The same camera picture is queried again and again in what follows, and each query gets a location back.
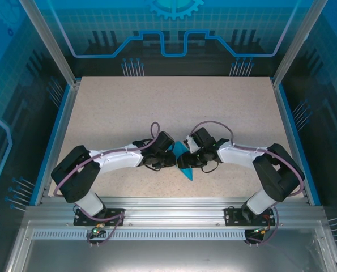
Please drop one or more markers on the blue cloth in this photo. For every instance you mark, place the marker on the blue cloth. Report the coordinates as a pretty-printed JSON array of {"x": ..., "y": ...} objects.
[{"x": 188, "y": 173}]

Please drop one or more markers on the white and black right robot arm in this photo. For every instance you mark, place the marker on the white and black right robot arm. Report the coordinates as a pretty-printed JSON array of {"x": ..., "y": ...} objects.
[{"x": 233, "y": 156}]

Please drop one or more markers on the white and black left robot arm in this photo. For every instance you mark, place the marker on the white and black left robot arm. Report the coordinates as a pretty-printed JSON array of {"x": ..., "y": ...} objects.
[{"x": 120, "y": 161}]

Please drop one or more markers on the grey metal tray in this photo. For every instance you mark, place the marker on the grey metal tray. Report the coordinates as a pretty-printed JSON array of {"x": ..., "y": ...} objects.
[{"x": 171, "y": 255}]

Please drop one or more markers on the blue table edge strip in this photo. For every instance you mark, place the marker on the blue table edge strip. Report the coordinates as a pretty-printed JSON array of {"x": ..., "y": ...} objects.
[
  {"x": 52, "y": 141},
  {"x": 293, "y": 127}
]

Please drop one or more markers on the small connector with green light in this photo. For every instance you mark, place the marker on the small connector with green light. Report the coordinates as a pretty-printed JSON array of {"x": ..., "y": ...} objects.
[
  {"x": 261, "y": 231},
  {"x": 97, "y": 230}
]

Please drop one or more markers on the long aluminium mounting rail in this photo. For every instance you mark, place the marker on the long aluminium mounting rail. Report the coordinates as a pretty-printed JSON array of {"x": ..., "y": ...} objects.
[{"x": 171, "y": 209}]

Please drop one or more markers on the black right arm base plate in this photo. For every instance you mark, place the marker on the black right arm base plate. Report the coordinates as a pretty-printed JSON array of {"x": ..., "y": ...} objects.
[{"x": 233, "y": 216}]

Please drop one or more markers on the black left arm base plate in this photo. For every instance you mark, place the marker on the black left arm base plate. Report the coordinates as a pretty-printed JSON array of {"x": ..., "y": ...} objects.
[{"x": 114, "y": 216}]

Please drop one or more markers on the aluminium side rail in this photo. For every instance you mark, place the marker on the aluminium side rail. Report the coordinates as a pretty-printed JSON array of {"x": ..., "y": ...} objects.
[
  {"x": 283, "y": 113},
  {"x": 64, "y": 127}
]

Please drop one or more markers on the aluminium frame post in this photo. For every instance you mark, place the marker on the aluminium frame post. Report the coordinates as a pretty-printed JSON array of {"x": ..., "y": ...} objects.
[
  {"x": 298, "y": 39},
  {"x": 52, "y": 48}
]

